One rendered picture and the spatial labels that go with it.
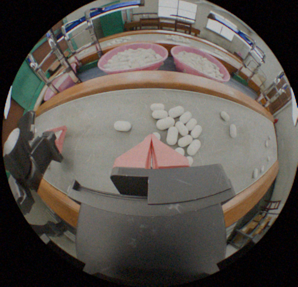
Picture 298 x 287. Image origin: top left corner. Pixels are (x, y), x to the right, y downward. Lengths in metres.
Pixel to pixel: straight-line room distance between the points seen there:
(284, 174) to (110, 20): 6.65
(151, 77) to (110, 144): 0.19
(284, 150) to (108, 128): 4.58
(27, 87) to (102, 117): 0.78
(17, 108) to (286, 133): 5.32
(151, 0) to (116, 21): 2.76
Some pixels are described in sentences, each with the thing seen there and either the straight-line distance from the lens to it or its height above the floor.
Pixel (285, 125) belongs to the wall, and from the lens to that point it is 4.53.
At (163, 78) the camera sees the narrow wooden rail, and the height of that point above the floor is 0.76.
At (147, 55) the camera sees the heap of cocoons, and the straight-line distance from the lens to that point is 0.44.
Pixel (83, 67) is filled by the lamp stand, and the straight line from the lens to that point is 0.66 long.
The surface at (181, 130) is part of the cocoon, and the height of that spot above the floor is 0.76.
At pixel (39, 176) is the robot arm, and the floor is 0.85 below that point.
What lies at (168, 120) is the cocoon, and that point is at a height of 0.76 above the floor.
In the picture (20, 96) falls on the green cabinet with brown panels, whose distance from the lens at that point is 0.85.
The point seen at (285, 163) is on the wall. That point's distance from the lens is 4.51.
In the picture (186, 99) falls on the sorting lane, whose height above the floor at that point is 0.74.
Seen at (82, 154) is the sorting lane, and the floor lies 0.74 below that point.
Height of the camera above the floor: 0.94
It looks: 76 degrees down
